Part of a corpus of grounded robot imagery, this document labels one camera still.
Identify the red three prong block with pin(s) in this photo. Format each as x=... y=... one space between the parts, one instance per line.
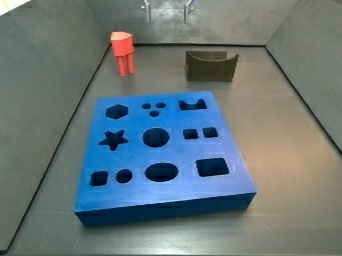
x=122 y=45

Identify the blue foam shape board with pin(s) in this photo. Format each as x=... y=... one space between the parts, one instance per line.
x=160 y=160

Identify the dark curved notch block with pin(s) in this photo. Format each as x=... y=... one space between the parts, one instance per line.
x=210 y=66

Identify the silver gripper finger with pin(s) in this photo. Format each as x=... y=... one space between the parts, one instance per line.
x=146 y=8
x=188 y=9

